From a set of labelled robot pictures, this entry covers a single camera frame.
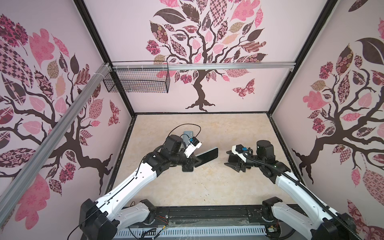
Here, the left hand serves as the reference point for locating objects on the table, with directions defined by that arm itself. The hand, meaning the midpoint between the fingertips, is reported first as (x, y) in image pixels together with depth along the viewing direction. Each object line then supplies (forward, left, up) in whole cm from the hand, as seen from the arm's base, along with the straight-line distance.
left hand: (198, 163), depth 72 cm
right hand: (+5, -15, -1) cm, 16 cm away
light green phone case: (+33, +6, -19) cm, 38 cm away
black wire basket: (+76, +50, -3) cm, 91 cm away
